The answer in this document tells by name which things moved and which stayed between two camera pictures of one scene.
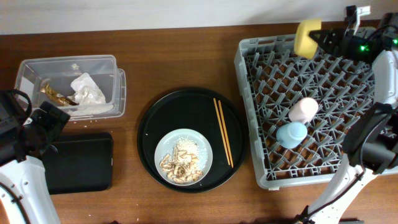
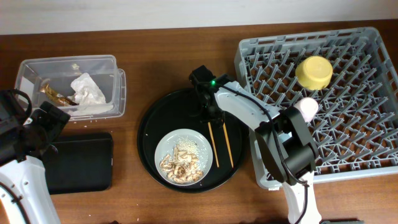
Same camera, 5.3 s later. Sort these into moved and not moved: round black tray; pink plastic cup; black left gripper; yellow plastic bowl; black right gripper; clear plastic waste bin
Moved: black right gripper; yellow plastic bowl
Not moved: pink plastic cup; black left gripper; round black tray; clear plastic waste bin
